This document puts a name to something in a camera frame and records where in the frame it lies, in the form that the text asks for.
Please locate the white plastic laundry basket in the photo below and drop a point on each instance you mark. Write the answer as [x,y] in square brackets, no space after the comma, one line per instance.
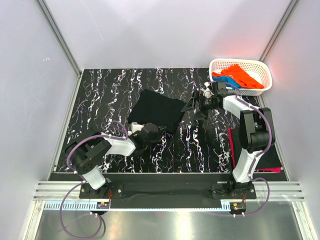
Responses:
[256,69]

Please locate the folded black t shirt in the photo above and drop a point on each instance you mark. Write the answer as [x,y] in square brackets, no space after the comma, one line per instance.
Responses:
[267,160]

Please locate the left aluminium frame post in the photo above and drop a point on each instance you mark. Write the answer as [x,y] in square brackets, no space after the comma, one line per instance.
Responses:
[58,35]

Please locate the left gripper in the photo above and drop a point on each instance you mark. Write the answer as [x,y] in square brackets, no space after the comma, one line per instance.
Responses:
[157,136]

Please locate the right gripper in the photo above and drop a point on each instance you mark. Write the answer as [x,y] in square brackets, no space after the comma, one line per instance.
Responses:
[195,96]

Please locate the aluminium frame post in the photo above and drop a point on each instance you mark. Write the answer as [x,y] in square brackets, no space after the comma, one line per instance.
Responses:
[58,35]
[289,10]

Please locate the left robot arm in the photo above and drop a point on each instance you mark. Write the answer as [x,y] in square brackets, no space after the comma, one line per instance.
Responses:
[84,153]

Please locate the right aluminium frame post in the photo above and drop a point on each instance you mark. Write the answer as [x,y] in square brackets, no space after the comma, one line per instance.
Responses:
[289,10]

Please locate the blue t shirt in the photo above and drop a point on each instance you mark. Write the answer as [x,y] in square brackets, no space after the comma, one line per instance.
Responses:
[230,82]

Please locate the black polo shirt blue logo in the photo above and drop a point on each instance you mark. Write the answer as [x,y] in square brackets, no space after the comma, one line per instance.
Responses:
[157,109]

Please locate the folded magenta t shirt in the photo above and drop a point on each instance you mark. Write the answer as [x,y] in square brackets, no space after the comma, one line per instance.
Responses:
[231,145]

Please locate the aluminium front rail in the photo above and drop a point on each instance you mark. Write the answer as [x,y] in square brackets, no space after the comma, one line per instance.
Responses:
[279,190]

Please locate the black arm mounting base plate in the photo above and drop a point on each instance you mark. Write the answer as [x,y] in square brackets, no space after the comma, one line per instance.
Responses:
[157,191]

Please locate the orange t shirt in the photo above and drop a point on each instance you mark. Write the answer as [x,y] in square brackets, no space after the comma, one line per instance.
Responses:
[240,76]

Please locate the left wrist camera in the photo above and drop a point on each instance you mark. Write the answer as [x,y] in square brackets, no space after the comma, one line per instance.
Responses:
[135,127]

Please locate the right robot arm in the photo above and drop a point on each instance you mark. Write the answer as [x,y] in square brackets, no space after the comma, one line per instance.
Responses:
[256,132]

